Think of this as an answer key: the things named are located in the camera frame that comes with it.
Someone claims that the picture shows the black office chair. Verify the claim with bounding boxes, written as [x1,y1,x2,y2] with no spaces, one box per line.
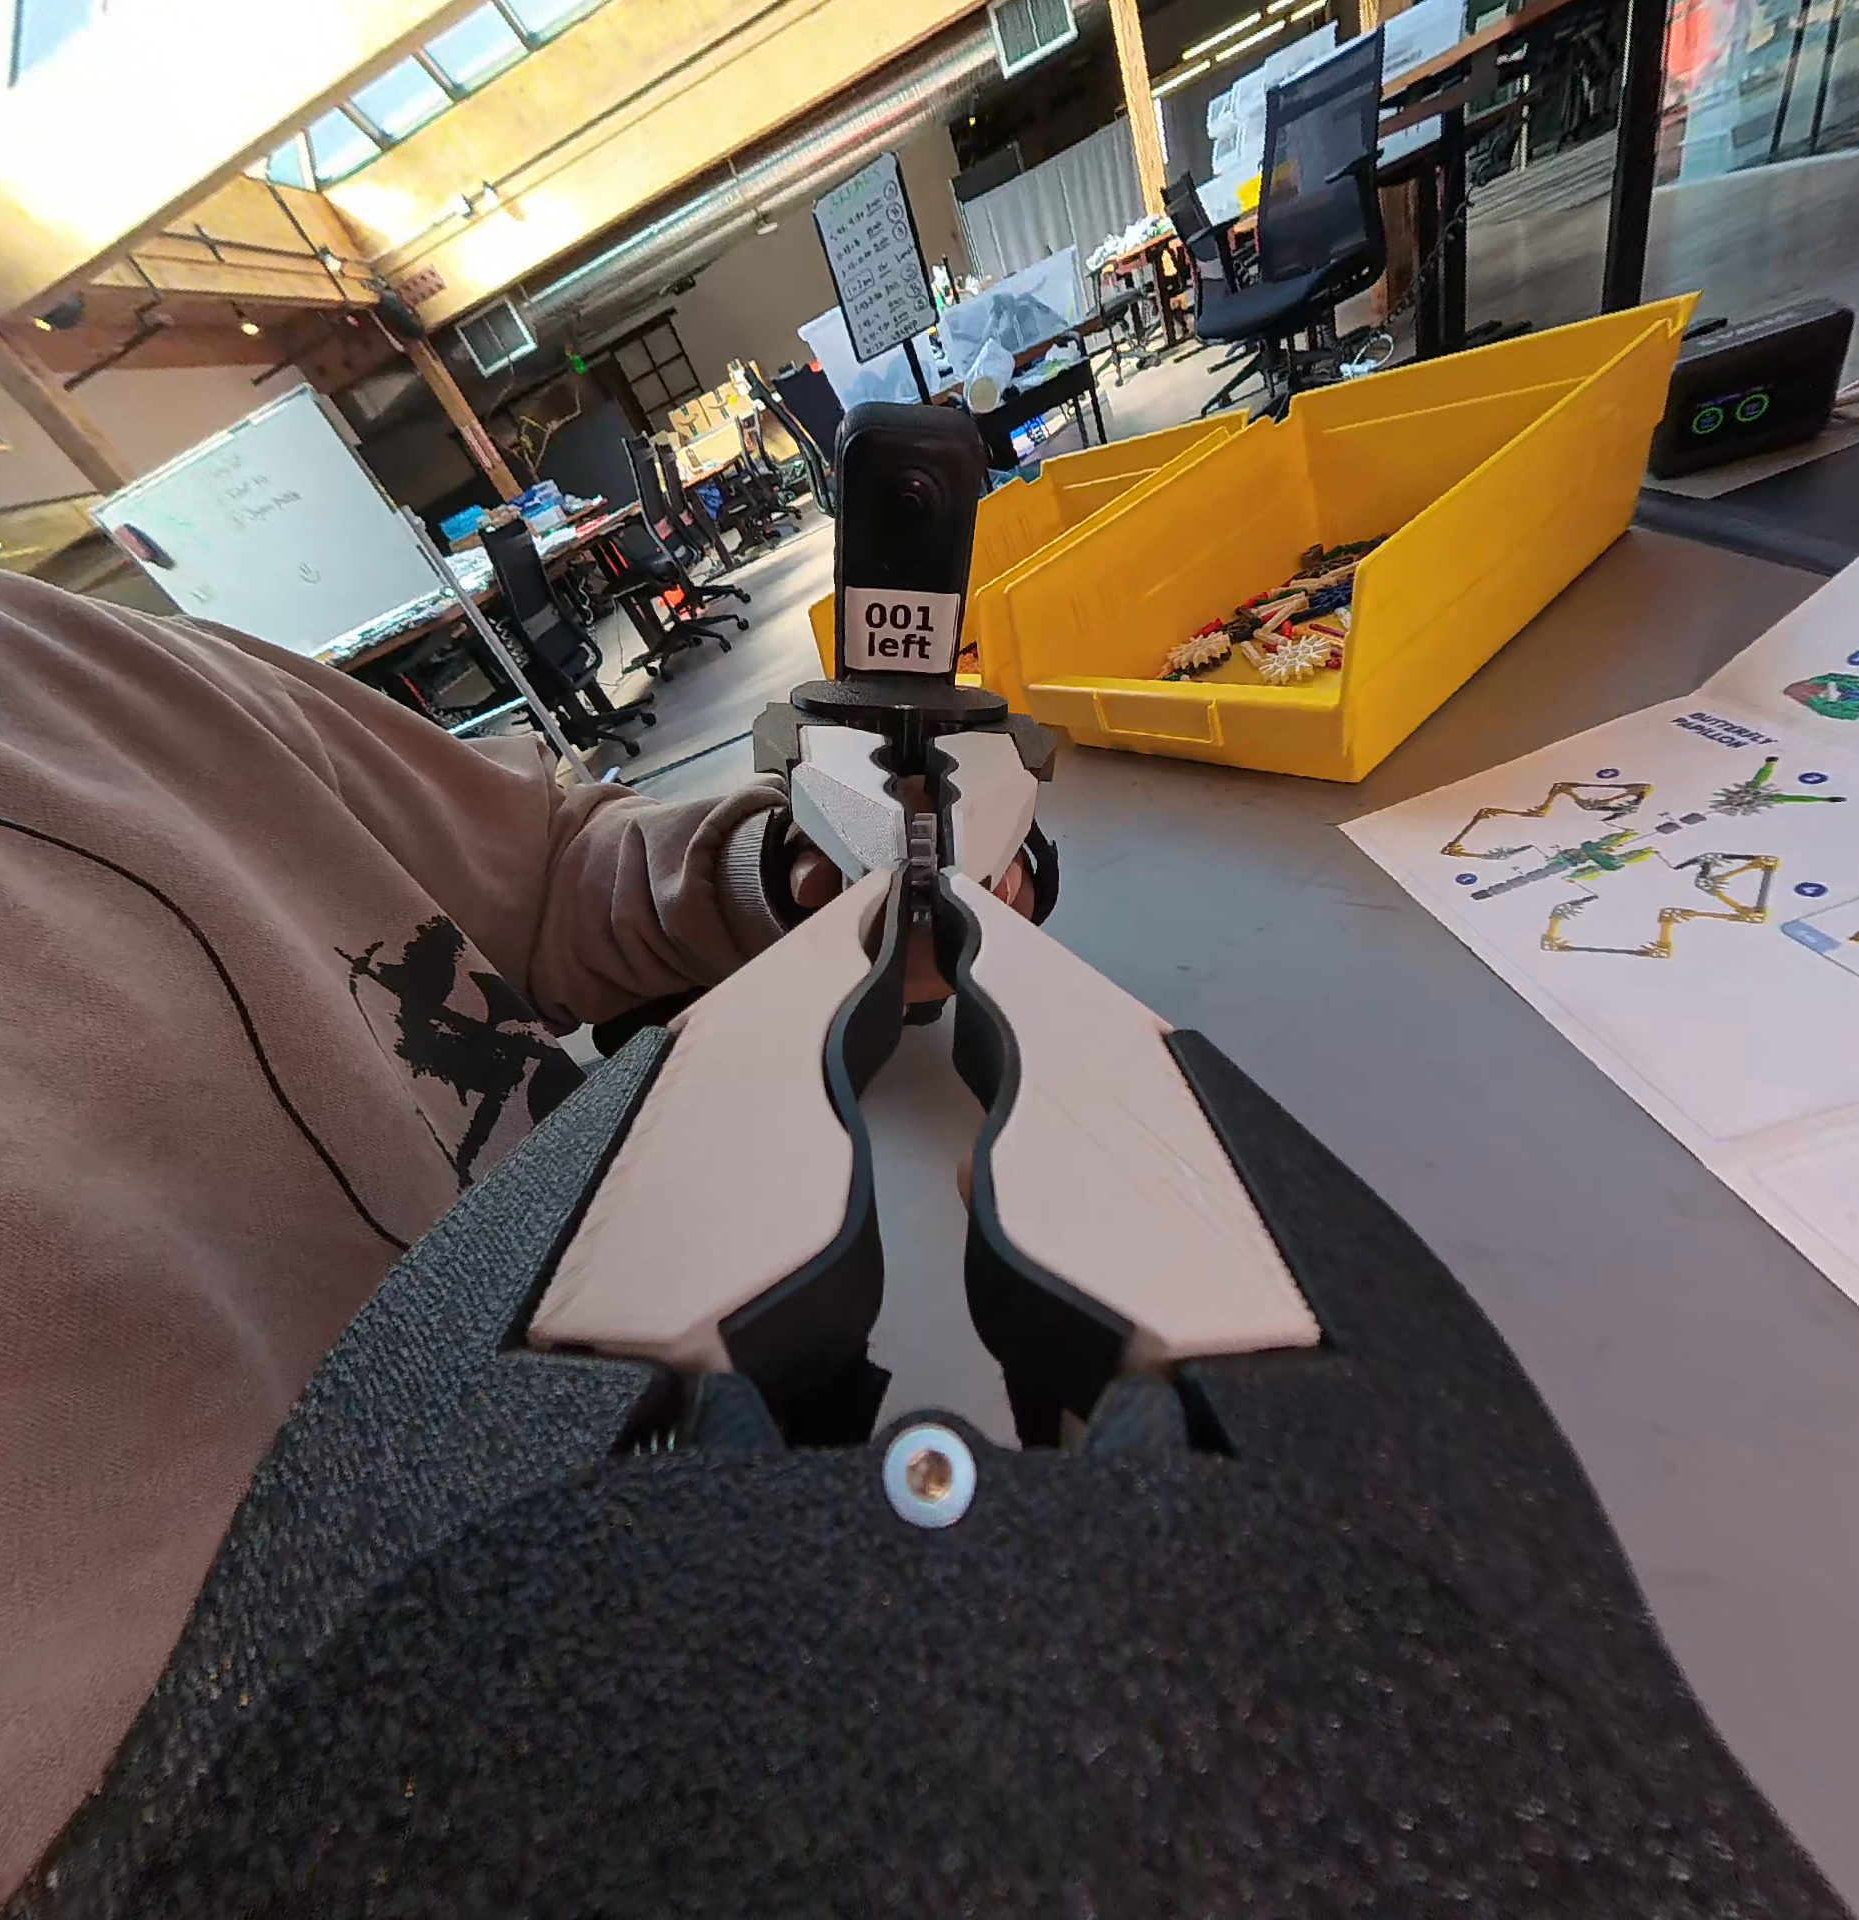
[621,436,755,679]
[1169,29,1393,424]
[477,517,660,759]

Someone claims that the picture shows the black device green lights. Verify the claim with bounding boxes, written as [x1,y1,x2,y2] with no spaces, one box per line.
[1648,297,1859,482]

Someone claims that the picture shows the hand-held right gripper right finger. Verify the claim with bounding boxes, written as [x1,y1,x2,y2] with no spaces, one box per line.
[927,866,1323,1418]

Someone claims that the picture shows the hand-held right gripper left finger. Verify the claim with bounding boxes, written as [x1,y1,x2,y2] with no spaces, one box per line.
[524,862,919,1418]

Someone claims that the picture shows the yellow parts bin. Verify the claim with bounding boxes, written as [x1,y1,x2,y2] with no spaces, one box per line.
[809,408,1292,684]
[973,292,1701,784]

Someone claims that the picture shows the black-framed sign board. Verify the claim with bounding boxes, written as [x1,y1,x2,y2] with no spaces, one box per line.
[811,149,939,409]

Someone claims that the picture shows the wooden top background desk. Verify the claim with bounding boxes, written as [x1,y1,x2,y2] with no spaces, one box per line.
[1379,0,1620,361]

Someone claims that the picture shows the pile of toy parts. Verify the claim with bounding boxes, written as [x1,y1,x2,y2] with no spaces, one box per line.
[1161,539,1388,687]

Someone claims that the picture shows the person's left forearm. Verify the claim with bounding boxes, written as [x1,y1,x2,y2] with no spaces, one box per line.
[531,780,791,1035]

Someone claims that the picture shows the grey desk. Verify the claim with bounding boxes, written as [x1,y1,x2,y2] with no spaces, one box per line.
[600,436,1859,1920]

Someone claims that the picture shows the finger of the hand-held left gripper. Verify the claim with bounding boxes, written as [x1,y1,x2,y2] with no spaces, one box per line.
[788,726,919,880]
[939,732,1041,918]

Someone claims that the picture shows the white instruction sheet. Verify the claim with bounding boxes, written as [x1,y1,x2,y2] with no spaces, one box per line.
[1340,532,1859,1329]

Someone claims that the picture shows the thin black cord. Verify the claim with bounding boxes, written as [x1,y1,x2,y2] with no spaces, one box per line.
[0,814,407,1250]

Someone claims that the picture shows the white whiteboard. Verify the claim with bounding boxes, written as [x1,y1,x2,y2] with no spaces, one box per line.
[92,385,456,660]

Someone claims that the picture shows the cluttered background desk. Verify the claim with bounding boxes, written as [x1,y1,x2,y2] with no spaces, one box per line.
[802,245,1112,451]

